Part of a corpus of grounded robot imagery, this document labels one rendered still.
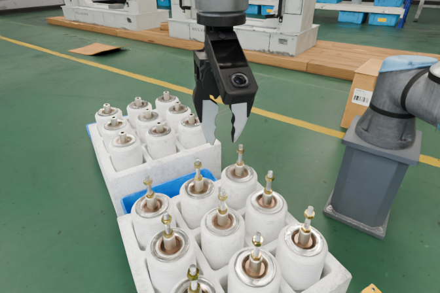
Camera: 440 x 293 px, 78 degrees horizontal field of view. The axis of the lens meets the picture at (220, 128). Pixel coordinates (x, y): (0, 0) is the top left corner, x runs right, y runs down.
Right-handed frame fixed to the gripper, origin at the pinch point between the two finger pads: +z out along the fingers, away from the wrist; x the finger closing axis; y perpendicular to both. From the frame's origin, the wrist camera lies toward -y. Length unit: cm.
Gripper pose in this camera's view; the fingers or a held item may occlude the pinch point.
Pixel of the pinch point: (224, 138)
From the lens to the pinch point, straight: 47.2
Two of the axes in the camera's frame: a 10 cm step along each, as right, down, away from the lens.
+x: -9.7, 1.2, -2.1
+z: 0.0, 8.7, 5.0
